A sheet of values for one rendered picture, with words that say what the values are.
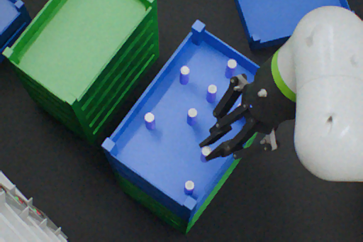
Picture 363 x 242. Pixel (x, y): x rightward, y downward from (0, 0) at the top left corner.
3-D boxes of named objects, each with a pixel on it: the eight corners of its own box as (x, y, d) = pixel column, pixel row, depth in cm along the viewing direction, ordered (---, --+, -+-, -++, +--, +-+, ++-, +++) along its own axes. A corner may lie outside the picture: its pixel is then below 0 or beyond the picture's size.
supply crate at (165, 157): (195, 33, 144) (196, 18, 137) (279, 91, 142) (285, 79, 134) (104, 153, 138) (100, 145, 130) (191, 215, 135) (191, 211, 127)
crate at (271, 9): (326, -36, 202) (331, -47, 194) (349, 27, 197) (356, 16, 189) (229, -14, 199) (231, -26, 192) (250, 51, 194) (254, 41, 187)
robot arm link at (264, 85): (255, 55, 98) (286, 114, 96) (315, 37, 104) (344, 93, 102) (235, 74, 103) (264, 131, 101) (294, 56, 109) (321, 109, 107)
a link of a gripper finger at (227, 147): (271, 107, 110) (275, 115, 110) (240, 140, 119) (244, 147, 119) (250, 114, 108) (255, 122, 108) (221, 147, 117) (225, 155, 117)
